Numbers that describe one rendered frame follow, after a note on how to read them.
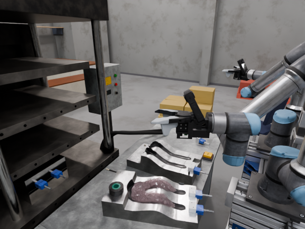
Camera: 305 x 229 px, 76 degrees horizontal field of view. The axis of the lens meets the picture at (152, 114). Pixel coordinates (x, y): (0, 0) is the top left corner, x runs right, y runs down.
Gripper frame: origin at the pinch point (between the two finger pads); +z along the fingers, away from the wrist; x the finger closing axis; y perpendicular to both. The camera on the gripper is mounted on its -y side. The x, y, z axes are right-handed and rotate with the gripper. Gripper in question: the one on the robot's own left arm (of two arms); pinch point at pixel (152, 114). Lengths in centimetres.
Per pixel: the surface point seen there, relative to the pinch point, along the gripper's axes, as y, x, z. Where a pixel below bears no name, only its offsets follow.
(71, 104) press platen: 9, 55, 60
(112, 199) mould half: 52, 21, 23
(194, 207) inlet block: 55, 22, -21
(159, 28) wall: -154, 757, 49
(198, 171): 49, 49, -25
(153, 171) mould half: 55, 56, 4
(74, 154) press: 57, 78, 73
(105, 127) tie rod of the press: 32, 79, 45
